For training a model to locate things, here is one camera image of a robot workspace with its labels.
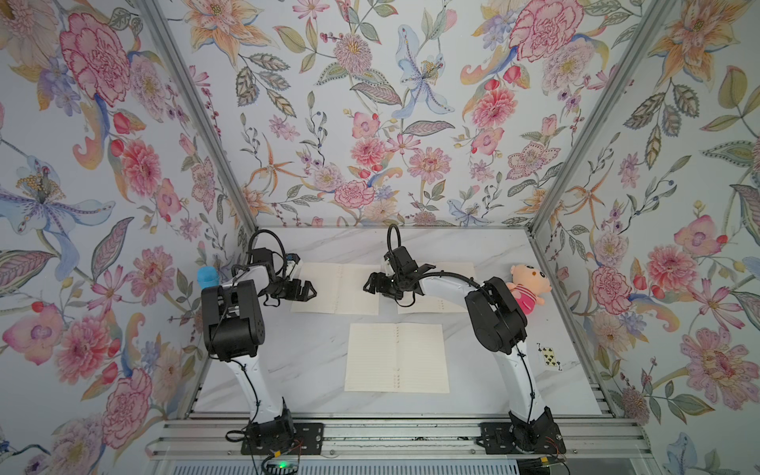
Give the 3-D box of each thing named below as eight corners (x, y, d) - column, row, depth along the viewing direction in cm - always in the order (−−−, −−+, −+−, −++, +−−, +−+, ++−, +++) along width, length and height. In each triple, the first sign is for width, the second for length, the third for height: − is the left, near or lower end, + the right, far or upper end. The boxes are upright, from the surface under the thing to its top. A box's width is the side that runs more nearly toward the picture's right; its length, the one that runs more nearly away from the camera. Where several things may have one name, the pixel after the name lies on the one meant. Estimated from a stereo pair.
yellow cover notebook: (345, 392, 84) (344, 390, 82) (350, 325, 97) (349, 322, 95) (449, 392, 84) (450, 390, 82) (440, 326, 97) (441, 323, 95)
